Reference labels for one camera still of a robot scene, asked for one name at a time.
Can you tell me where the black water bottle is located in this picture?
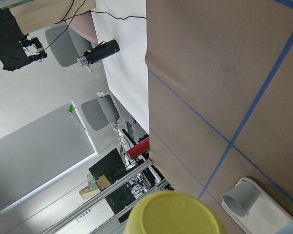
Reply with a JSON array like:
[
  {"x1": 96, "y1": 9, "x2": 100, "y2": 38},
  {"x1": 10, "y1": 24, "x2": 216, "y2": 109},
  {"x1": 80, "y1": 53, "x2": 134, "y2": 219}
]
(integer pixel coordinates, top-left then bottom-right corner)
[{"x1": 77, "y1": 39, "x2": 120, "y2": 73}]

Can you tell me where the light blue cup back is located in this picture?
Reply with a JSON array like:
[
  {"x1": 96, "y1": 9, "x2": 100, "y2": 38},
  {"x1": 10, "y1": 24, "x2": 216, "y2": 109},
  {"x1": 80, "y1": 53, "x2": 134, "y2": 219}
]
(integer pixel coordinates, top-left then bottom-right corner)
[{"x1": 276, "y1": 222, "x2": 293, "y2": 234}]

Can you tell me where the red cylinder bottle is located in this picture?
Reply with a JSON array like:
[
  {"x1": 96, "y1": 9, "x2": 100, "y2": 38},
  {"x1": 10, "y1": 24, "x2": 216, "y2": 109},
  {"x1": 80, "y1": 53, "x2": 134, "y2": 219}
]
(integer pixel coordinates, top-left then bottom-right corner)
[{"x1": 126, "y1": 137, "x2": 150, "y2": 160}]

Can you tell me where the grey office chair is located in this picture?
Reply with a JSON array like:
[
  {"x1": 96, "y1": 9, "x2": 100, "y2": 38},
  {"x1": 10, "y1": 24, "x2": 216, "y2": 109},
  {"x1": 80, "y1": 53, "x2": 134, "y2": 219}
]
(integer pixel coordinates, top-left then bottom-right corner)
[
  {"x1": 45, "y1": 25, "x2": 93, "y2": 67},
  {"x1": 81, "y1": 95, "x2": 120, "y2": 131}
]

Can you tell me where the yellow plastic cup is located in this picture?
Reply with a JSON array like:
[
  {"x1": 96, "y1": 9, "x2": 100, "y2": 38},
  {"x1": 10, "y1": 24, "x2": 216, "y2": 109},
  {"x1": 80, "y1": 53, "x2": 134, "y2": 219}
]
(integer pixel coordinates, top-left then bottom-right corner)
[{"x1": 124, "y1": 191, "x2": 226, "y2": 234}]

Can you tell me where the grey plastic cup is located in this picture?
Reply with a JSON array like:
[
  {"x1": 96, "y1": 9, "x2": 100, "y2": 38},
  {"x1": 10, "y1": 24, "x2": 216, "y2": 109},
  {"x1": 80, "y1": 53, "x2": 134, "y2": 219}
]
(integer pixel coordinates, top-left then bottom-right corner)
[{"x1": 223, "y1": 180, "x2": 260, "y2": 217}]

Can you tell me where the cream plastic tray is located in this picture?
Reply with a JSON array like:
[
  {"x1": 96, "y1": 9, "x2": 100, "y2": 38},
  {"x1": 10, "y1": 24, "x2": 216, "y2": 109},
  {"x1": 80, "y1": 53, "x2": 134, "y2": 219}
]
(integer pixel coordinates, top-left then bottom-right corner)
[{"x1": 222, "y1": 177, "x2": 293, "y2": 234}]

